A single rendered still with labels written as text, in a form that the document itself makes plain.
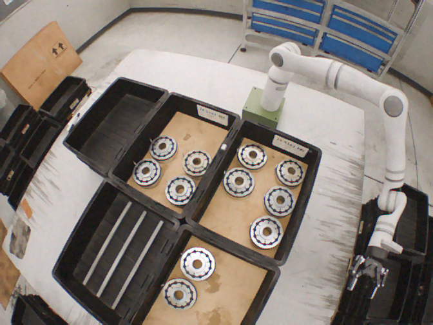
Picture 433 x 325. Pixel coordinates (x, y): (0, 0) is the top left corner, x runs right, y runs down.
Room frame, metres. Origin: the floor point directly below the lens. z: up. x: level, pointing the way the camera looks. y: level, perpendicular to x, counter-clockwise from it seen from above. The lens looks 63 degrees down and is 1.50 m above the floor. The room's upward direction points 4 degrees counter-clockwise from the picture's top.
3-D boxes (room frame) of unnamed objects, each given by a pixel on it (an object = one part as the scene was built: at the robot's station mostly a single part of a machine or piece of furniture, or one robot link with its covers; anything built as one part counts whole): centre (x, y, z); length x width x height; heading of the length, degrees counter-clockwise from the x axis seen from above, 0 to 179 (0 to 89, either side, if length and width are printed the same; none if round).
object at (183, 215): (0.36, 0.13, 0.92); 0.40 x 0.30 x 0.02; 150
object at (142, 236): (0.02, 0.33, 0.87); 0.40 x 0.30 x 0.11; 150
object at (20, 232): (0.02, 1.06, 0.71); 0.22 x 0.19 x 0.01; 154
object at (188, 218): (0.21, -0.13, 0.92); 0.40 x 0.30 x 0.02; 150
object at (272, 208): (0.17, -0.19, 0.86); 0.10 x 0.10 x 0.01
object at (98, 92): (0.78, 0.70, 0.70); 0.33 x 0.23 x 0.01; 154
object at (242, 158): (0.34, -0.13, 0.86); 0.10 x 0.10 x 0.01
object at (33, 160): (0.80, 1.39, 0.31); 0.40 x 0.30 x 0.34; 154
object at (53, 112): (1.16, 1.21, 0.37); 0.40 x 0.30 x 0.45; 154
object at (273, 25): (2.09, -0.80, 0.60); 0.72 x 0.03 x 0.56; 64
